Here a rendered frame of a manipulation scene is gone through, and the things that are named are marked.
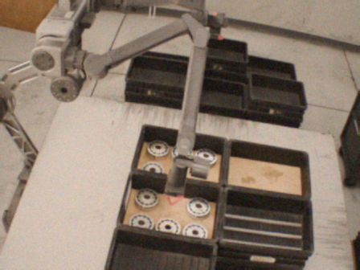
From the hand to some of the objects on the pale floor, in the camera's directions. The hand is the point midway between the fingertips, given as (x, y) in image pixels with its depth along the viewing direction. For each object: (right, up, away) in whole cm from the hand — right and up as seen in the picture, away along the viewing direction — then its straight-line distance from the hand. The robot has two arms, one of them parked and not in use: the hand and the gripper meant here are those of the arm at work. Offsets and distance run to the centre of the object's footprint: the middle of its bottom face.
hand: (173, 196), depth 176 cm
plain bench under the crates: (-1, -70, +82) cm, 108 cm away
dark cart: (+154, -8, +174) cm, 233 cm away
